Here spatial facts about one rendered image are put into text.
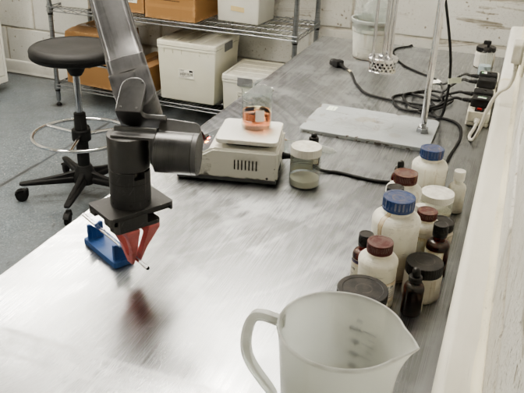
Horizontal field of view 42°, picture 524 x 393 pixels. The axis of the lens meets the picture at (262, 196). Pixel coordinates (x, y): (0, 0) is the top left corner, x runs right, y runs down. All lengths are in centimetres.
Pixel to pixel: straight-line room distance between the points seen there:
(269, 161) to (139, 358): 54
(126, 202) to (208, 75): 268
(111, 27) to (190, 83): 264
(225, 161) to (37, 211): 169
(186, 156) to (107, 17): 27
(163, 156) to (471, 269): 42
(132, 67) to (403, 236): 45
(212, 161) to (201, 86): 235
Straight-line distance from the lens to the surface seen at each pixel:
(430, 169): 124
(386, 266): 94
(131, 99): 94
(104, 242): 111
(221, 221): 118
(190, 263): 106
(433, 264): 100
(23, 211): 293
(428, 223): 108
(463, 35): 363
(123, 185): 94
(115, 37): 103
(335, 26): 374
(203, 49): 357
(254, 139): 129
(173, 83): 372
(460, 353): 77
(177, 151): 90
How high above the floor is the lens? 131
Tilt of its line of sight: 26 degrees down
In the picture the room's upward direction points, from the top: 2 degrees clockwise
